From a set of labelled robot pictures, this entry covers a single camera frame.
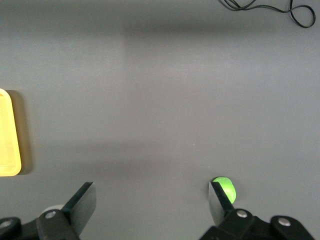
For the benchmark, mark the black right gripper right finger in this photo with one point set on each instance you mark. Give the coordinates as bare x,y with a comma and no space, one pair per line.
220,207

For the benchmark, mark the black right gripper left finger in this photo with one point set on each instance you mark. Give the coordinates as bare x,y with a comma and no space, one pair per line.
80,207

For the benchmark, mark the green apple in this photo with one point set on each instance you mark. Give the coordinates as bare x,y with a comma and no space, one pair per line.
228,190

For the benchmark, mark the yellow rectangular tray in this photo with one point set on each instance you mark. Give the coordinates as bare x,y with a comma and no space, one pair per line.
7,130

